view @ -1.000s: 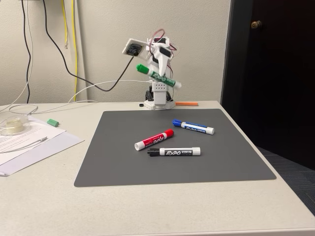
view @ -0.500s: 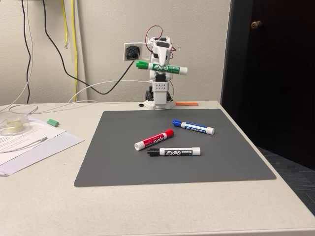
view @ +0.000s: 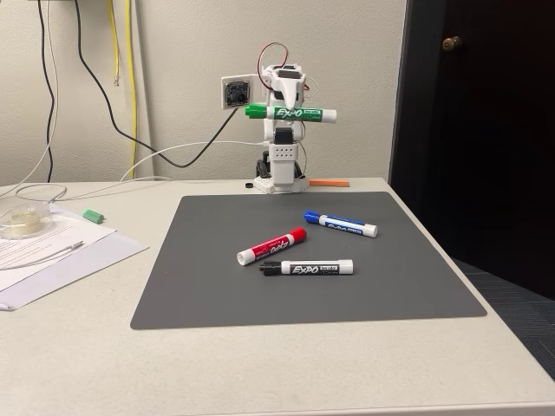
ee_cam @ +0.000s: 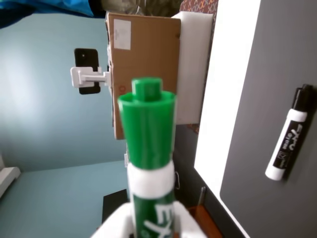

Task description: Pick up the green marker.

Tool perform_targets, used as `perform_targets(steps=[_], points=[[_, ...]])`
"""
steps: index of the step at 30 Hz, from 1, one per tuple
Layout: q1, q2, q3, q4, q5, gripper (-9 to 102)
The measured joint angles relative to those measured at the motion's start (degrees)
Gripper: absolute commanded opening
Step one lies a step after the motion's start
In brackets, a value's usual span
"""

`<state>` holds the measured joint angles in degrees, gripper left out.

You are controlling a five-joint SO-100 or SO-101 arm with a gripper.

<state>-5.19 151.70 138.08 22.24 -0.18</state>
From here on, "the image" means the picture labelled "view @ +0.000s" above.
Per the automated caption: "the green Expo marker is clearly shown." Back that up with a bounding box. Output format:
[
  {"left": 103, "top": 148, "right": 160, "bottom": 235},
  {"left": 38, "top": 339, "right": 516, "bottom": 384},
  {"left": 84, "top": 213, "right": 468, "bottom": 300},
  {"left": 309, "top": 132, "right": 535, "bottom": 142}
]
[{"left": 245, "top": 103, "right": 338, "bottom": 125}]

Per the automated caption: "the blue Expo marker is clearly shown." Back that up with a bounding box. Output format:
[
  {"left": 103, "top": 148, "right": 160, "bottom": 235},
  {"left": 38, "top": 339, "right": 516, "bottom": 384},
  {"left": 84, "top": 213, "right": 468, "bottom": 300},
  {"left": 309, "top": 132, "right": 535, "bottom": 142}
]
[{"left": 303, "top": 209, "right": 378, "bottom": 238}]

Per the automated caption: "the red Expo marker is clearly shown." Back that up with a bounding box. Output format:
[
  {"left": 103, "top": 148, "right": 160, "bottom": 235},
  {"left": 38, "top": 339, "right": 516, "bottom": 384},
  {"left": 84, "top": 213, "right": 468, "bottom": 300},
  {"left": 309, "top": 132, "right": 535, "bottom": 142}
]
[{"left": 236, "top": 227, "right": 308, "bottom": 266}]

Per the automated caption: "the black Expo marker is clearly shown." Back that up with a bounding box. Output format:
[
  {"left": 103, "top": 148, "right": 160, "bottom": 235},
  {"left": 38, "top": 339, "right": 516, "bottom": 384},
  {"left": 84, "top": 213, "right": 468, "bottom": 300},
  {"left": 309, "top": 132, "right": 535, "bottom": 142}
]
[{"left": 258, "top": 259, "right": 354, "bottom": 276}]

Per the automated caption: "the grey rubber mat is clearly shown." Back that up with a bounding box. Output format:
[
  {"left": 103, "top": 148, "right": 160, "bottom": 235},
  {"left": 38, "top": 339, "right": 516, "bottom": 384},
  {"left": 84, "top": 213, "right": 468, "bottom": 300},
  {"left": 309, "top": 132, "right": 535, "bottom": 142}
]
[{"left": 130, "top": 191, "right": 488, "bottom": 330}]

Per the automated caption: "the dark door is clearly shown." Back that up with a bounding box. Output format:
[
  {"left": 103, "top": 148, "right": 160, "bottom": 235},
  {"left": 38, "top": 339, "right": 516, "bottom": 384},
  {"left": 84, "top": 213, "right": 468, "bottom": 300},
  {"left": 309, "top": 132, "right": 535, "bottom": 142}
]
[{"left": 388, "top": 0, "right": 555, "bottom": 301}]

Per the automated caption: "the blank white paper sheet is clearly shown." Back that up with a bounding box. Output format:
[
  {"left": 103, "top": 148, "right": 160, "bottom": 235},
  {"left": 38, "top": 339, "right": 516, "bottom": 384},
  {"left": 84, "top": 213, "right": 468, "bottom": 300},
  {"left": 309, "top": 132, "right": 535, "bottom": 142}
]
[{"left": 0, "top": 231, "right": 149, "bottom": 311}]

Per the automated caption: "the printed white paper sheet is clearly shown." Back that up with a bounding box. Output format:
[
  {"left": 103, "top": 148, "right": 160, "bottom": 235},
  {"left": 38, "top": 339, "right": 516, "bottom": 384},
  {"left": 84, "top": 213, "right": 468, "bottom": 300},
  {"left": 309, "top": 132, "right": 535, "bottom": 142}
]
[{"left": 0, "top": 203, "right": 118, "bottom": 270}]

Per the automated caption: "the white camera box black lens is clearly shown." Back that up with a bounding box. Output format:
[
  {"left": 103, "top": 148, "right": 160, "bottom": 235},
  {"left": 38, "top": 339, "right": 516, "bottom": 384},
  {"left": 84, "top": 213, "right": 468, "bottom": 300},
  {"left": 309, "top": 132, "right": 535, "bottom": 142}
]
[{"left": 220, "top": 74, "right": 258, "bottom": 112}]

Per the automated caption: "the white wall cable raceway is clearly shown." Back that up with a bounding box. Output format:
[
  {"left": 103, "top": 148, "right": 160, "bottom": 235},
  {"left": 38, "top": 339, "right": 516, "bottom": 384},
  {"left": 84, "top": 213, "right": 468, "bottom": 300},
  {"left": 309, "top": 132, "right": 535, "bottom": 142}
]
[{"left": 128, "top": 0, "right": 153, "bottom": 179}]

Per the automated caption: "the long yellow wire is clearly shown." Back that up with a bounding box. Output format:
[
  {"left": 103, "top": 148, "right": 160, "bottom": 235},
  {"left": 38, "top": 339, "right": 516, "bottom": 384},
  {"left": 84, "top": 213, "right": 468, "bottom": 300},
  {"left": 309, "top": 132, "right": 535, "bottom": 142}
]
[{"left": 125, "top": 0, "right": 138, "bottom": 179}]

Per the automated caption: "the short yellow wire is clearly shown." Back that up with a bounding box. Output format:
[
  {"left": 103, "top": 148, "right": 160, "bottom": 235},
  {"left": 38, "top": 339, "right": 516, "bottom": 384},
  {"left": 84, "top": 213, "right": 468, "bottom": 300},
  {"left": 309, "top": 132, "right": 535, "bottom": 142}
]
[{"left": 107, "top": 0, "right": 121, "bottom": 87}]

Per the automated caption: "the black camera cable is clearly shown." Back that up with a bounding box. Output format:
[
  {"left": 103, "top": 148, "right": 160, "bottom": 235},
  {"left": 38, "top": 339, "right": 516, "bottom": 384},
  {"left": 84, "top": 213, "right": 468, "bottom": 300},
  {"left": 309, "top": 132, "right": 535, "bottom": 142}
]
[{"left": 74, "top": 0, "right": 238, "bottom": 169}]

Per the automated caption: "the thin white cable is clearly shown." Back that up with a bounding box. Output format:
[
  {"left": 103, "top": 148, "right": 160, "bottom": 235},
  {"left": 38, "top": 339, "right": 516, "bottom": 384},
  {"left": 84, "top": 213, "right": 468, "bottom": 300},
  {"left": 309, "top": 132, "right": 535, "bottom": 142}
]
[{"left": 0, "top": 0, "right": 173, "bottom": 205}]

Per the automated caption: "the thin black wall cable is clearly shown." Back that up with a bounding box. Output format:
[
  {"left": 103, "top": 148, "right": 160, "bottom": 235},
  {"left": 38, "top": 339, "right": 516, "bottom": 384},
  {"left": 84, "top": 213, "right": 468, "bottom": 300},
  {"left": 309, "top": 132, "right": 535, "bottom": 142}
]
[{"left": 36, "top": 0, "right": 58, "bottom": 183}]

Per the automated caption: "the white cable with plug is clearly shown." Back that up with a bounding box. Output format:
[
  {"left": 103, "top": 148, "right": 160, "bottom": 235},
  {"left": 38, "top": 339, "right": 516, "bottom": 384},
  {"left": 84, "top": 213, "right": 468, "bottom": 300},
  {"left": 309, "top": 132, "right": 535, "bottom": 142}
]
[{"left": 0, "top": 240, "right": 86, "bottom": 272}]

